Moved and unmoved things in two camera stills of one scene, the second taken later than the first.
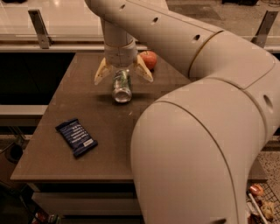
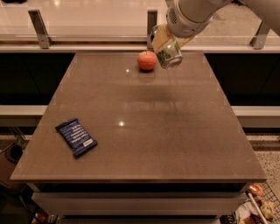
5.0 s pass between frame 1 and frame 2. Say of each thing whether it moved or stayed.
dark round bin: stayed
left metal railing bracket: stayed
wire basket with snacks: stayed
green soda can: moved
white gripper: moved
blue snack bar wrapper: stayed
